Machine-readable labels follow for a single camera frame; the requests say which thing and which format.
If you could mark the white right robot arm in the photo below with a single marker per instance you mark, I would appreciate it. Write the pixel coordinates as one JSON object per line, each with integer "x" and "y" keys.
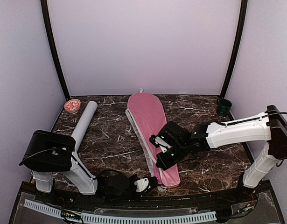
{"x": 269, "y": 127}

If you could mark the white cable duct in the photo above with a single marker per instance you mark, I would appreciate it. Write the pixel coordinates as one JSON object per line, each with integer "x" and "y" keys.
{"x": 105, "y": 216}

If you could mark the black frame post left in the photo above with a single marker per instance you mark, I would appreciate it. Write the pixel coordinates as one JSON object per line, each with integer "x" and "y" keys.
{"x": 52, "y": 46}

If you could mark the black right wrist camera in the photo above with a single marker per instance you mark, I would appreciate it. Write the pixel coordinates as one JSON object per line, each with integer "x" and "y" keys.
{"x": 172, "y": 133}

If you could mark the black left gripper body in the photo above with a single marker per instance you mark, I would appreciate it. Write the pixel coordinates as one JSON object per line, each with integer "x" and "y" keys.
{"x": 116, "y": 197}

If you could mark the white shuttlecock tube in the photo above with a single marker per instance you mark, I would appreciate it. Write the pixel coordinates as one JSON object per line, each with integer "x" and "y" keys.
{"x": 83, "y": 123}

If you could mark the red patterned bowl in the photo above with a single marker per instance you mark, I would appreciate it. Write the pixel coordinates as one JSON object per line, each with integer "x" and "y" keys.
{"x": 72, "y": 106}

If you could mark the pink racket bag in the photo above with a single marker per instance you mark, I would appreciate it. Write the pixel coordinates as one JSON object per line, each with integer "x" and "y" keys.
{"x": 146, "y": 115}

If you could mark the black frame post right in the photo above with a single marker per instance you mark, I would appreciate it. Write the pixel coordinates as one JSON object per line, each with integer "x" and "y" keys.
{"x": 235, "y": 49}

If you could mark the black frame post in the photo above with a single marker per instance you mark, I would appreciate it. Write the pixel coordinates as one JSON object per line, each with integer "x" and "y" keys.
{"x": 235, "y": 49}
{"x": 52, "y": 46}

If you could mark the black table front rail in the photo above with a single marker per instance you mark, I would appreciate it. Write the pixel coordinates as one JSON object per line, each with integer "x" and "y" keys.
{"x": 221, "y": 200}

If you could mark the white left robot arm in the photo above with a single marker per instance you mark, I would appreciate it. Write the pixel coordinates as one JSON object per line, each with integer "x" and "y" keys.
{"x": 49, "y": 152}

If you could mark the dark green mug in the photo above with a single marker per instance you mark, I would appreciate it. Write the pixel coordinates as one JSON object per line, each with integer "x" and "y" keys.
{"x": 223, "y": 107}

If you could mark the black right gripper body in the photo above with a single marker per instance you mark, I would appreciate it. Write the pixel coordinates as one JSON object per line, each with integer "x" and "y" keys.
{"x": 179, "y": 153}

